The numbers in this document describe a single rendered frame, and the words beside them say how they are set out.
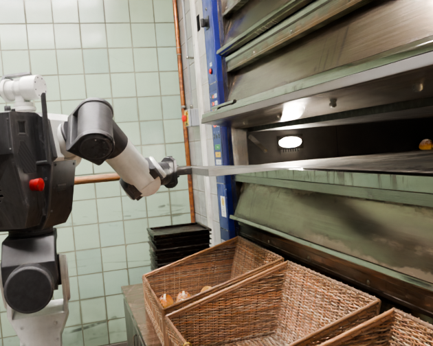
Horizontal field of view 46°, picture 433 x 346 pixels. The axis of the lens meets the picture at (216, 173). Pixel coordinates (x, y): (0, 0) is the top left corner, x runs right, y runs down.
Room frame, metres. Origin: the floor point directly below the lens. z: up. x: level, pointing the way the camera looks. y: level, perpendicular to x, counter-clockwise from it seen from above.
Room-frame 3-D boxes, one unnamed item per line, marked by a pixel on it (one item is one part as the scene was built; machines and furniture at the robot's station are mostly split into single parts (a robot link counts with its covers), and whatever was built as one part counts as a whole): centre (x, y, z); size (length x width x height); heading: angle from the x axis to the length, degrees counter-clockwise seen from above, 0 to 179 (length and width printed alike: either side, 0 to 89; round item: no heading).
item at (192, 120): (3.02, 0.12, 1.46); 0.10 x 0.07 x 0.10; 16
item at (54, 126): (1.37, 0.53, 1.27); 0.34 x 0.30 x 0.36; 77
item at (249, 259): (2.08, 0.07, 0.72); 0.56 x 0.49 x 0.28; 15
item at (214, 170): (2.11, -0.07, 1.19); 0.55 x 0.36 x 0.03; 15
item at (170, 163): (1.96, 0.20, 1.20); 0.12 x 0.10 x 0.13; 160
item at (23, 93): (1.43, 0.51, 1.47); 0.10 x 0.07 x 0.09; 77
